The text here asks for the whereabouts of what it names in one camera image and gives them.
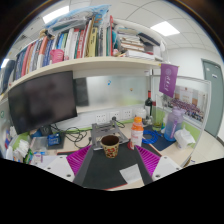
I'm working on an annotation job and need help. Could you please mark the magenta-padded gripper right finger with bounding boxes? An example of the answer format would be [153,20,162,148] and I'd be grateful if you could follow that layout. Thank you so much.
[133,144,183,186]

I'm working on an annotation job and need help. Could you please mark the ceiling light panels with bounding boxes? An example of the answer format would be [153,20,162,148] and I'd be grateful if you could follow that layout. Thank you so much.
[0,4,181,69]

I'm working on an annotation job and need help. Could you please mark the framed group photo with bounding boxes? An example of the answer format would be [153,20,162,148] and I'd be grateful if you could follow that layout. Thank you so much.
[163,84,209,129]

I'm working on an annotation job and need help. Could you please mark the small white paper note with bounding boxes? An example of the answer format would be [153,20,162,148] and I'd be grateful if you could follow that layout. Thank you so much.
[119,163,144,185]

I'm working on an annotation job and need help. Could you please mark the tall green glass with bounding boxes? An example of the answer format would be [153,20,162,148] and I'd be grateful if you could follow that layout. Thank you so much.
[152,108,164,132]

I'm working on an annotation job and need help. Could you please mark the white crumpled tissue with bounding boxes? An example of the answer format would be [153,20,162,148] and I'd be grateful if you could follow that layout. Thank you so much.
[173,128,196,150]

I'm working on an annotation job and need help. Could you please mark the small blue device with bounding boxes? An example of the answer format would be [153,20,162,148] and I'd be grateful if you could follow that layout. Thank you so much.
[46,132,63,148]

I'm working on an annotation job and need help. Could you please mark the floral patterned cup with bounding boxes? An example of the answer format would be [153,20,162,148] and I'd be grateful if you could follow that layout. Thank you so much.
[100,134,121,159]

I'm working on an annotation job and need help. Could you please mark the dark wine bottle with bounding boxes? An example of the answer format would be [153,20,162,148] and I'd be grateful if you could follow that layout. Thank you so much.
[144,89,154,118]

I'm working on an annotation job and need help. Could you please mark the lilac water bottle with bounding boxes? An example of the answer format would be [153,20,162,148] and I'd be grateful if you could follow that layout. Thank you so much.
[164,106,185,143]

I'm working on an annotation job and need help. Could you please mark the grey-green door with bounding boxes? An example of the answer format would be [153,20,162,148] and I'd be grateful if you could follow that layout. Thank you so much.
[200,58,224,138]

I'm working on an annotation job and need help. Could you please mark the white folded tissue stack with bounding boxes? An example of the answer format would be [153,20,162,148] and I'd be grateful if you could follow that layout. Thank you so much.
[16,139,32,158]

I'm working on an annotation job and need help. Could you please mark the orange-capped drink bottle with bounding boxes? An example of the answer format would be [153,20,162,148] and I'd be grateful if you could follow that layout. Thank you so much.
[129,116,145,151]

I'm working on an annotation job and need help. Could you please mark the grey metal laptop stand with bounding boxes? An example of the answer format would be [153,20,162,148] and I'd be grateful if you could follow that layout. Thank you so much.
[90,119,130,151]

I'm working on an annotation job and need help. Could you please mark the tangled black cables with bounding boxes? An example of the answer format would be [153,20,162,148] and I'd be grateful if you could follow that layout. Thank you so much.
[49,123,93,149]

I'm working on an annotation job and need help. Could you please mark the white wall sockets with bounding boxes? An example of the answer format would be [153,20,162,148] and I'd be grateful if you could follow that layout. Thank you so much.
[94,108,134,125]

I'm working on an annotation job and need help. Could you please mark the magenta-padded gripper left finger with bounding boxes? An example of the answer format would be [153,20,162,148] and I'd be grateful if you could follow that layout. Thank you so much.
[43,144,95,187]

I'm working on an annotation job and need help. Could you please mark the white lidded jar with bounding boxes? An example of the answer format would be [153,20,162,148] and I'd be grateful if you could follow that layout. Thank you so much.
[134,107,148,120]

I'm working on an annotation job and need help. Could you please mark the purple hanging banner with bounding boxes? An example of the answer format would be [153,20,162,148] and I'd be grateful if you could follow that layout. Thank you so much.
[158,63,179,98]

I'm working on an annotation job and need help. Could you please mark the black computer monitor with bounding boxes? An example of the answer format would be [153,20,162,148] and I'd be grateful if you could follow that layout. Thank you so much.
[8,70,78,136]

